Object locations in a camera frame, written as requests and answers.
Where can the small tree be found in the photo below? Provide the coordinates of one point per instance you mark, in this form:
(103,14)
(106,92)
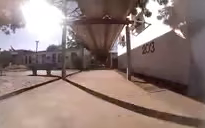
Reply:
(4,58)

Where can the bench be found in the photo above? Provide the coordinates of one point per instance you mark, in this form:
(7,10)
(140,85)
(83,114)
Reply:
(41,66)

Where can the grey concrete pavement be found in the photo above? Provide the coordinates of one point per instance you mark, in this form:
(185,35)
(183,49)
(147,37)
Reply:
(56,106)

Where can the white building with dark base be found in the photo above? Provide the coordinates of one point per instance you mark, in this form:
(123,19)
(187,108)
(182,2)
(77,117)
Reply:
(163,60)

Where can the pole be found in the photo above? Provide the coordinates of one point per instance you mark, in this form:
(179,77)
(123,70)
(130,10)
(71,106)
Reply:
(37,46)

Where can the low pale building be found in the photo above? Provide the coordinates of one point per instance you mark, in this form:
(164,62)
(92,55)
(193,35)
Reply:
(50,57)

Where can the covered walkway canopy with posts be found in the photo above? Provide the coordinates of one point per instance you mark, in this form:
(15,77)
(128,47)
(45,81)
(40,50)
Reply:
(100,30)

